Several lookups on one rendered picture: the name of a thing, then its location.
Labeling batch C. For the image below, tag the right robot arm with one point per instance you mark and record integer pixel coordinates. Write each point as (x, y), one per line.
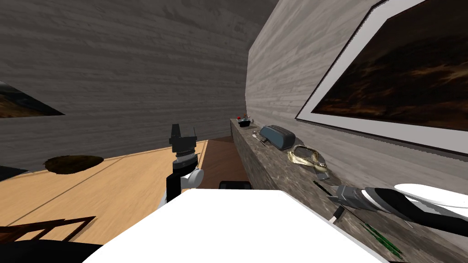
(409, 208)

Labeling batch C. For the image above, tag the blue-grey toaster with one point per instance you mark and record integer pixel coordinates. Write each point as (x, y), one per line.
(278, 136)

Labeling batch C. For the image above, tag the white plate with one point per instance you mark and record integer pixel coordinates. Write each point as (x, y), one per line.
(435, 195)

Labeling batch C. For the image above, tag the dark landscape wall picture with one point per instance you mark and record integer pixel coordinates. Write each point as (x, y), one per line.
(18, 104)

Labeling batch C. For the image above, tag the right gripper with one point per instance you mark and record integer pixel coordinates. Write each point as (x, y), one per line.
(348, 198)

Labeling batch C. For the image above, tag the black bowl with small items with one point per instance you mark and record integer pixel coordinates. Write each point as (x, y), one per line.
(244, 122)

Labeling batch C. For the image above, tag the small grey flat object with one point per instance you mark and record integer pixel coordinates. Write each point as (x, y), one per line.
(322, 175)

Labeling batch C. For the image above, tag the large white-framed dark picture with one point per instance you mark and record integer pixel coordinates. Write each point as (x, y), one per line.
(402, 69)

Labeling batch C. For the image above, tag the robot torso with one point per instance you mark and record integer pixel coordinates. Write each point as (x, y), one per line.
(234, 230)

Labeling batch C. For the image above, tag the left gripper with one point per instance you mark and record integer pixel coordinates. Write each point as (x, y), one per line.
(185, 143)

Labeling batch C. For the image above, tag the silver fork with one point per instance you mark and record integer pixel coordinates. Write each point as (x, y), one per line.
(259, 138)

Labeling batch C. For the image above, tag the dark brown oval rug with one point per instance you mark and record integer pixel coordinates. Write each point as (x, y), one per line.
(73, 164)

